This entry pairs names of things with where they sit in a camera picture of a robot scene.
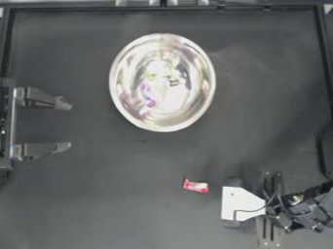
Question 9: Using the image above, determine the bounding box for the red candy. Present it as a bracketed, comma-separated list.
[181, 178, 211, 195]

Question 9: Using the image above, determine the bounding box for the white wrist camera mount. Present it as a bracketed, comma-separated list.
[219, 186, 266, 222]

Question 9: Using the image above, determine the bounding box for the steel bowl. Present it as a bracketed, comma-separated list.
[108, 32, 216, 133]

